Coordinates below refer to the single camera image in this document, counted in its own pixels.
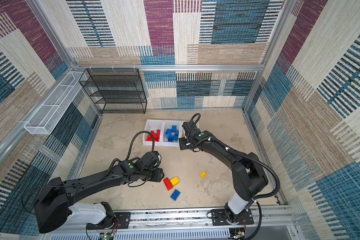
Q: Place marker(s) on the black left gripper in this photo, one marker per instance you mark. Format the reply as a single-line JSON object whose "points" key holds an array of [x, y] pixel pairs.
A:
{"points": [[159, 176]]}

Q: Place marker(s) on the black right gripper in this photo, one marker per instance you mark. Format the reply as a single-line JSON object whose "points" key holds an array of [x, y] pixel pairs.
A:
{"points": [[182, 144]]}

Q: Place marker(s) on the blue brick bottom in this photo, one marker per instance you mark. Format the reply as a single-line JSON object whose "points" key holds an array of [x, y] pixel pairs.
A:
{"points": [[175, 195]]}

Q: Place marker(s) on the small yellow brick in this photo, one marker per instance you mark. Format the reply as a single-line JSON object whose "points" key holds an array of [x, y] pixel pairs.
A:
{"points": [[202, 174]]}

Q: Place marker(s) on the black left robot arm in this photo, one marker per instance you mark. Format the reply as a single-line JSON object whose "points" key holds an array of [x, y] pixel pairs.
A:
{"points": [[58, 202]]}

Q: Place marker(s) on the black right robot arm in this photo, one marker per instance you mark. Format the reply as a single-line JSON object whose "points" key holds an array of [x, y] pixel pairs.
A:
{"points": [[252, 179]]}

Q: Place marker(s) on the white three-compartment bin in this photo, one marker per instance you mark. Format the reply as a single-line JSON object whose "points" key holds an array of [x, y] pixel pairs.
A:
{"points": [[163, 125]]}

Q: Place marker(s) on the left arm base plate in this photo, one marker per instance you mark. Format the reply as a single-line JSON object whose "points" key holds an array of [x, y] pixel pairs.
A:
{"points": [[120, 220]]}

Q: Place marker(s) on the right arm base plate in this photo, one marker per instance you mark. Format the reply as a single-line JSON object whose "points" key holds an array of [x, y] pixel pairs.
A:
{"points": [[225, 217]]}

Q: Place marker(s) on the black wire shelf rack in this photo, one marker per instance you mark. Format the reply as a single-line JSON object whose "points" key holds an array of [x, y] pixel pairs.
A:
{"points": [[115, 90]]}

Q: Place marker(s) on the aluminium front rail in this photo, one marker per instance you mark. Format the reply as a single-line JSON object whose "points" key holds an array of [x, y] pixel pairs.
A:
{"points": [[193, 217]]}

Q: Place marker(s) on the white wire mesh basket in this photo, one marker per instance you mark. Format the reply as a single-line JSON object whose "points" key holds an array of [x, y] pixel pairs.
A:
{"points": [[48, 115]]}

